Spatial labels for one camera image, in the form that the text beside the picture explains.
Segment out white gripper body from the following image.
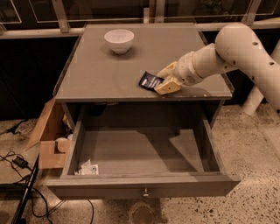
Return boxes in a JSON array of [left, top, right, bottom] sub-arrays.
[[174, 51, 203, 86]]

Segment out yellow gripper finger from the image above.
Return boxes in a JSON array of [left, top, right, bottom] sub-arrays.
[[157, 61, 177, 79], [155, 76, 182, 95]]

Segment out dark blue snack bar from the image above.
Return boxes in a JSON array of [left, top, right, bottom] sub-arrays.
[[138, 72, 164, 91]]

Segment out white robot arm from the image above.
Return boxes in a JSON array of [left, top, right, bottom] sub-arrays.
[[155, 23, 280, 111]]

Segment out grey open drawer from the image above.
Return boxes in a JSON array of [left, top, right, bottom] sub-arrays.
[[47, 119, 241, 200]]

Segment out round metal drawer knob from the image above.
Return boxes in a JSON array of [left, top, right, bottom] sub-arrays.
[[142, 189, 150, 199]]

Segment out white ceramic bowl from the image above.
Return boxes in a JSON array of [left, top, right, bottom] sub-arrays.
[[104, 29, 135, 54]]

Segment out grey nightstand cabinet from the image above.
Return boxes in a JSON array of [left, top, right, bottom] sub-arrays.
[[55, 23, 232, 126]]

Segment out white crumpled paper packet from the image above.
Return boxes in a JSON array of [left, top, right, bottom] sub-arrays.
[[74, 159, 99, 175]]

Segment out brown cardboard box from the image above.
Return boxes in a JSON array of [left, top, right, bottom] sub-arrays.
[[26, 98, 71, 169]]

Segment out black power adapter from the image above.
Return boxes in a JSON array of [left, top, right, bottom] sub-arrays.
[[12, 156, 28, 168]]

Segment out black stand leg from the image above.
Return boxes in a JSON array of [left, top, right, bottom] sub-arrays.
[[11, 157, 39, 224]]

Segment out metal window rail frame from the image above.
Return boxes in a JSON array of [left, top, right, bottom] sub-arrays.
[[0, 0, 280, 39]]

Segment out black floor cable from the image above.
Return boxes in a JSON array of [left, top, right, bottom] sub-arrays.
[[0, 150, 95, 224]]

